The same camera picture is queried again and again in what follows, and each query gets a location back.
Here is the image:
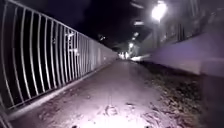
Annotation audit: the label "pale low wall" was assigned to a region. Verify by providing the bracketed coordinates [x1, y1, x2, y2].
[130, 30, 224, 78]

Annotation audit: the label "street lamp pole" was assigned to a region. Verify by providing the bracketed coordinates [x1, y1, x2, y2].
[150, 0, 168, 50]

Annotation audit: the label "distant street lamp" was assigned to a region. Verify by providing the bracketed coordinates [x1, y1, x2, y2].
[127, 41, 135, 58]

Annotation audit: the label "leaf litter strip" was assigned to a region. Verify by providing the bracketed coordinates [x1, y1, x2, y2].
[136, 61, 209, 128]

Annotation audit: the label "white metal railing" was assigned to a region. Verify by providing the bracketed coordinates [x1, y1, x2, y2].
[0, 0, 120, 128]

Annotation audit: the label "grey paved path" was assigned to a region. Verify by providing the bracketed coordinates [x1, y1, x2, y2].
[9, 59, 188, 128]

